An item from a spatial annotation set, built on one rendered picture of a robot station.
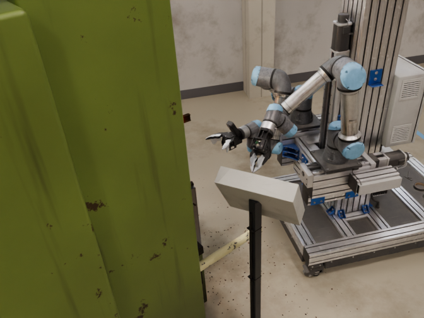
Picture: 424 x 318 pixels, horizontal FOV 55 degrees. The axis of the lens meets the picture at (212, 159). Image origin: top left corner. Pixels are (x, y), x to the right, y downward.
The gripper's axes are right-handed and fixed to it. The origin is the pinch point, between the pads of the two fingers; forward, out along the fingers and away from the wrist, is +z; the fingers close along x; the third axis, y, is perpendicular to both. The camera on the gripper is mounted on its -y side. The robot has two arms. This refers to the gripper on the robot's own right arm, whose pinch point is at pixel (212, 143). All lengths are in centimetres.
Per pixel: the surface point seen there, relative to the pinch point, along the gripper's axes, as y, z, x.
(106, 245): -12, 84, -45
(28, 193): -53, 103, -55
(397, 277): 100, -80, -82
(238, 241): 36, 16, -38
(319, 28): 34, -293, 164
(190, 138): 100, -85, 156
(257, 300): 56, 23, -60
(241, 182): -17, 27, -55
